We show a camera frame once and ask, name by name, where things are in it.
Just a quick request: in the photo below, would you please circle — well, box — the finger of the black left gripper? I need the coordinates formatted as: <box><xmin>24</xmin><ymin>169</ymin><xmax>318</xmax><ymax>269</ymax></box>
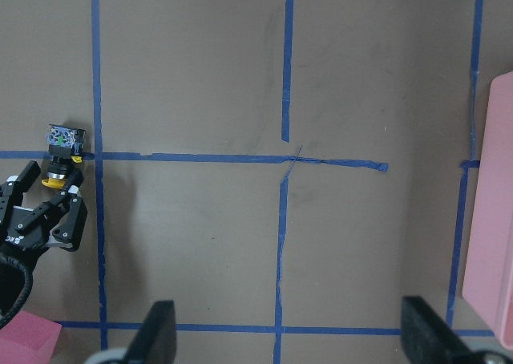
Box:
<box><xmin>1</xmin><ymin>160</ymin><xmax>41</xmax><ymax>236</ymax></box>
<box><xmin>37</xmin><ymin>186</ymin><xmax>87</xmax><ymax>252</ymax></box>

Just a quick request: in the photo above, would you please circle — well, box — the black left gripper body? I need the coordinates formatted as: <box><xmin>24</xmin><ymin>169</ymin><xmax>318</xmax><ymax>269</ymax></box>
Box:
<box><xmin>1</xmin><ymin>205</ymin><xmax>50</xmax><ymax>260</ymax></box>

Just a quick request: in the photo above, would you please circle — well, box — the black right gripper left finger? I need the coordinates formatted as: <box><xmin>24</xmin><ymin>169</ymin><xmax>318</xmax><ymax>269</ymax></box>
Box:
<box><xmin>123</xmin><ymin>300</ymin><xmax>176</xmax><ymax>364</ymax></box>

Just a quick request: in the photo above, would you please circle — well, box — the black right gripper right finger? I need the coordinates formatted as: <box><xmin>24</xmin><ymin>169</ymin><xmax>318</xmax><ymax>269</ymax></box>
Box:
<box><xmin>400</xmin><ymin>296</ymin><xmax>475</xmax><ymax>364</ymax></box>

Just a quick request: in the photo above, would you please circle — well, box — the yellow push button switch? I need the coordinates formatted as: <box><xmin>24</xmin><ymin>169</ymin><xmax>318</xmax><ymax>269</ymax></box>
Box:
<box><xmin>42</xmin><ymin>124</ymin><xmax>86</xmax><ymax>190</ymax></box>

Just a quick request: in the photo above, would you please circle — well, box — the pink plastic bin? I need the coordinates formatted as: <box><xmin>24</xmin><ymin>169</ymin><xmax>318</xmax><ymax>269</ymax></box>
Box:
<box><xmin>463</xmin><ymin>72</ymin><xmax>512</xmax><ymax>350</ymax></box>

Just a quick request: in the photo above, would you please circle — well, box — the pink cube front centre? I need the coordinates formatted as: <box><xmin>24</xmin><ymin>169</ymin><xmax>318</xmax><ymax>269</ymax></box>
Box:
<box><xmin>1</xmin><ymin>311</ymin><xmax>62</xmax><ymax>364</ymax></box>

